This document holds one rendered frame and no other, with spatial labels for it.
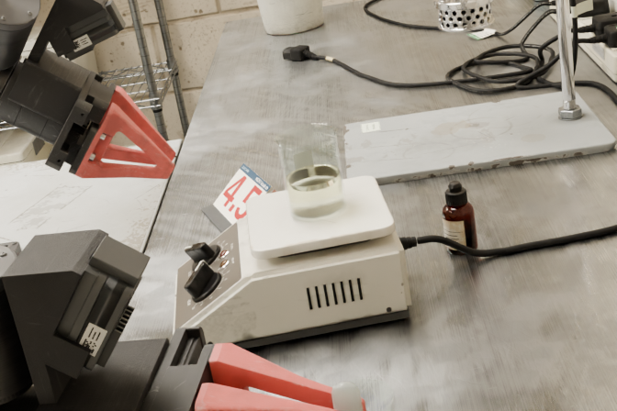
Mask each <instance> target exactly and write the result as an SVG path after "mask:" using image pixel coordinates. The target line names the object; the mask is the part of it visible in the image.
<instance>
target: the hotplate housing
mask: <svg viewBox="0 0 617 411"><path fill-rule="evenodd" d="M236 222H237V225H238V237H239V248H240V260H241V279H240V280H239V281H238V282H236V283H235V284H234V285H233V286H232V287H231V288H230V289H228V290H227V291H226V292H225V293H223V294H222V295H220V296H219V297H218V298H217V299H215V300H214V301H213V302H212V303H210V304H209V305H208V306H206V307H205V308H204V309H203V310H201V311H200V312H199V313H197V314H196V315H195V316H194V317H192V318H191V319H190V320H188V321H187V322H186V323H185V324H183V325H182V326H181V328H191V327H202V328H203V331H204V335H205V339H206V343H207V344H219V343H232V344H234V345H236V346H238V347H240V348H242V349H249V348H253V347H258V346H263V345H267V344H273V343H277V342H282V341H287V340H291V339H301V338H305V337H310V336H315V335H319V334H325V333H330V332H334V331H339V330H344V329H349V328H358V327H362V326H367V325H373V324H377V323H382V322H387V321H391V320H397V319H401V318H406V317H409V309H408V305H412V304H411V298H410V291H409V278H408V271H407V264H406V258H405V251H404V250H407V249H411V248H412V247H417V240H416V237H406V238H405V237H402V238H400V237H399V236H398V234H397V231H396V230H395V231H394V232H393V233H392V234H390V235H388V236H385V237H382V238H376V239H368V240H363V241H357V242H353V243H348V244H343V245H338V246H333V247H328V248H324V249H318V250H310V251H304V252H300V253H295V254H290V255H285V256H280V257H275V258H271V259H265V260H258V259H255V258H254V257H253V256H252V254H251V250H250V241H249V232H248V223H247V217H244V218H240V219H239V220H237V221H236ZM236 222H235V223H236ZM235 223H234V224H235Z"/></svg>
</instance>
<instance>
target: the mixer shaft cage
mask: <svg viewBox="0 0 617 411"><path fill-rule="evenodd" d="M492 1H493V0H433V2H434V7H435V8H437V9H438V15H439V23H440V24H439V25H438V29H440V30H442V31H446V32H464V31H471V30H476V29H480V28H485V27H488V26H490V25H491V24H493V23H494V21H495V18H494V17H493V16H492V6H491V2H492ZM472 24H475V25H474V26H472ZM465 25H467V26H466V27H464V26H465Z"/></svg>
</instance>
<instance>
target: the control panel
mask: <svg viewBox="0 0 617 411"><path fill-rule="evenodd" d="M211 245H219V246H220V253H221V252H222V251H224V250H226V251H227V252H226V254H225V255H223V256H222V257H220V256H219V255H220V253H219V255H218V257H217V258H216V259H215V260H214V261H213V262H212V263H211V264H210V265H209V266H210V268H211V269H212V270H213V271H214V272H219V273H220V274H221V276H222V277H221V281H220V283H219V285H218V287H217V288H216V289H215V290H214V291H213V293H212V294H210V295H209V296H208V297H207V298H205V299H204V300H202V301H200V302H197V303H195V302H194V301H193V300H192V299H191V295H190V294H189V293H188V292H187V291H186V290H185V289H184V286H185V284H186V282H187V281H188V279H189V278H190V276H191V275H192V273H193V271H192V265H193V262H194V261H193V260H192V259H190V260H189V261H187V262H186V263H185V264H184V265H182V266H181V267H180V268H179V269H178V272H177V289H176V308H175V325H174V331H175V330H176V329H177V328H180V327H181V326H182V325H183V324H185V323H186V322H187V321H188V320H190V319H191V318H192V317H194V316H195V315H196V314H197V313H199V312H200V311H201V310H203V309H204V308H205V307H206V306H208V305H209V304H210V303H212V302H213V301H214V300H215V299H217V298H218V297H219V296H220V295H222V294H223V293H225V292H226V291H227V290H228V289H230V288H231V287H232V286H233V285H234V284H235V283H236V282H238V281H239V280H240V279H241V260H240V248H239V237H238V225H237V222H236V223H235V224H233V225H232V226H231V227H230V228H228V229H227V230H226V231H224V232H223V233H222V234H221V235H219V236H218V237H217V238H216V239H214V240H213V241H212V242H211V243H209V244H208V246H211ZM224 260H227V263H226V264H225V265H224V266H222V267H220V264H221V263H222V262H223V261H224Z"/></svg>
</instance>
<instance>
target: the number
mask: <svg viewBox="0 0 617 411"><path fill-rule="evenodd" d="M264 193H265V190H264V189H263V188H262V187H260V186H259V185H258V184H257V183H256V182H255V181H253V180H252V179H251V178H250V177H249V176H248V175H247V174H245V173H244V172H243V171H242V170H241V169H240V170H239V171H238V172H237V174H236V175H235V176H234V178H233V179H232V181H231V182H230V184H229V185H228V186H227V188H226V189H225V190H224V192H223V193H222V194H221V196H220V197H219V199H218V200H217V201H218V202H219V203H220V205H221V206H222V207H223V208H224V209H225V210H226V211H227V212H228V213H229V214H230V215H231V216H232V217H233V218H234V219H235V220H236V221H237V220H239V219H240V218H244V217H247V214H246V205H245V204H246V201H247V200H248V199H249V198H251V197H254V196H257V195H261V194H264Z"/></svg>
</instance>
